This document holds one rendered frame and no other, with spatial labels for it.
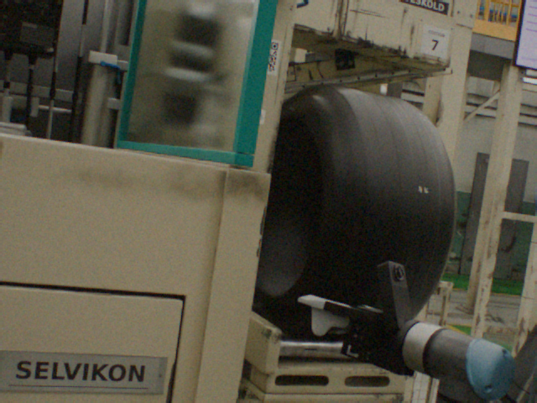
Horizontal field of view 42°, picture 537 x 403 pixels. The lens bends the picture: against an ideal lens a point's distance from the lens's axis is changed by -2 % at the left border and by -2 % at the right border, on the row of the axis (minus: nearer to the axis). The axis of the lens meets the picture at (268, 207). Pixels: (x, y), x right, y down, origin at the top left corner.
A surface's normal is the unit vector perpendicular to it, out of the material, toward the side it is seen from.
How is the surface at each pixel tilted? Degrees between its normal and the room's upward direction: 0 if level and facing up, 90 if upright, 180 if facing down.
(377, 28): 90
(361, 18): 90
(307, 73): 90
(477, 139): 90
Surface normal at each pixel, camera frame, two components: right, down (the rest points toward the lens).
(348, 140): -0.31, -0.44
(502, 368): 0.62, 0.14
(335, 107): -0.36, -0.65
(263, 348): -0.91, -0.11
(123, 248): 0.40, 0.11
